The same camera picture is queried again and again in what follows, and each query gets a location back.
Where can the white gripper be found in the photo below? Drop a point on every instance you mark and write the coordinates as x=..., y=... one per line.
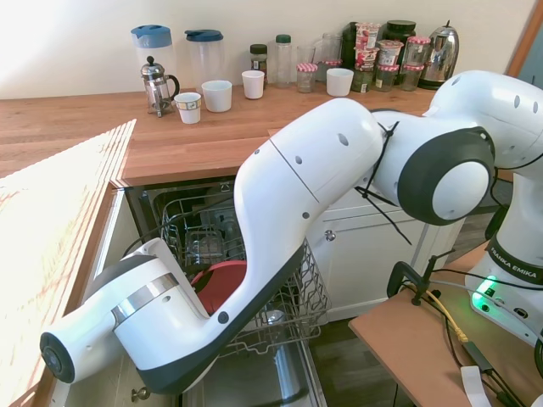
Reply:
x=148, y=265

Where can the red plastic plate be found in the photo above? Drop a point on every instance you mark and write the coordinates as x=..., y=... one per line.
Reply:
x=220, y=286

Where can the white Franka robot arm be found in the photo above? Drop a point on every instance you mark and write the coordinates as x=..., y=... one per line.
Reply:
x=297, y=178

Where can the stainless dishwasher door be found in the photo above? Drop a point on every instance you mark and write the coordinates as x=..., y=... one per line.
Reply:
x=292, y=375

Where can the clear plastic container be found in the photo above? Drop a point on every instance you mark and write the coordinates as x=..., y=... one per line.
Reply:
x=204, y=248

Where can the round metal cabinet knob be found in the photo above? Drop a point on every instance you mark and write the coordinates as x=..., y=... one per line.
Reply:
x=141, y=394
x=329, y=235

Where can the patterned paper cup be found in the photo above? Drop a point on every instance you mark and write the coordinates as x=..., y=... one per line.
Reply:
x=188, y=108

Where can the glass french press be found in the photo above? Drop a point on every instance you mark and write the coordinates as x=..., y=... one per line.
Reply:
x=156, y=87

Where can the wide white cup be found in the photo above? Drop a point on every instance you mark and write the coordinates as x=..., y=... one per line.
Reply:
x=216, y=96

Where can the tall white cup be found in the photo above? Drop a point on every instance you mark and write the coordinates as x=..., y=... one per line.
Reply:
x=253, y=85

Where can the white cabinet door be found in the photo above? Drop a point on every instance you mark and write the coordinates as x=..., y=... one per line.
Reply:
x=360, y=271

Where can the clear pitcher dark blue lid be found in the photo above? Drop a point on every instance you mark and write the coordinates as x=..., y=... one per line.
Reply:
x=204, y=55

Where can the clear pitcher light blue lid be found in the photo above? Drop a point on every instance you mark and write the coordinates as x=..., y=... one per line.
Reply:
x=152, y=46

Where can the spice jar dark lid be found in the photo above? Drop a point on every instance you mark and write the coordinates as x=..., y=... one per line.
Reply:
x=258, y=59

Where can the clear bottle green lid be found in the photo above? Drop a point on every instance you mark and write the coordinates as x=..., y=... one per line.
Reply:
x=283, y=63

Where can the small jar red checkered lid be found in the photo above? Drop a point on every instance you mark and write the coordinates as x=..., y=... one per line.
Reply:
x=306, y=78

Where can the black metal clamp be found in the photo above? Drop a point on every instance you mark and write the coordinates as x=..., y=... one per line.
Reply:
x=396, y=275

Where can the clear glass tumbler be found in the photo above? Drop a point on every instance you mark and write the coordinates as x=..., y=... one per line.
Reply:
x=306, y=54

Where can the wooden mounting board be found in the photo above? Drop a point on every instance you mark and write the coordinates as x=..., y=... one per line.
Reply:
x=407, y=339

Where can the dark green jar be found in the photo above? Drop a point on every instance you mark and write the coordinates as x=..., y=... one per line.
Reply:
x=363, y=80

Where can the tall clear glass jar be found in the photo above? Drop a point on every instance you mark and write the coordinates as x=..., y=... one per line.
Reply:
x=330, y=46

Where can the dark green bottle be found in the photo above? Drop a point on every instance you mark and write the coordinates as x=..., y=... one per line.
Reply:
x=348, y=44

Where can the red strawberry yogurt cup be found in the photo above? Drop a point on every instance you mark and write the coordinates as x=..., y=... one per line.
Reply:
x=367, y=36
x=366, y=58

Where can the white blue yogurt cup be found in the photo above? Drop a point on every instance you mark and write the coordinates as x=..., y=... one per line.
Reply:
x=389, y=53

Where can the large black jar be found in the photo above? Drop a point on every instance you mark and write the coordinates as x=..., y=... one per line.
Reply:
x=399, y=30

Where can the white paper label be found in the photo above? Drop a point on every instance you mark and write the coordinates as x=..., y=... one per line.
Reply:
x=475, y=383

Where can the stainless steel electric kettle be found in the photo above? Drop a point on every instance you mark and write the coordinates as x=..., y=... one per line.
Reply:
x=441, y=55

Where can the wooden door frame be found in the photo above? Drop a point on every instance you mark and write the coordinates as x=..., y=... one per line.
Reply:
x=524, y=42

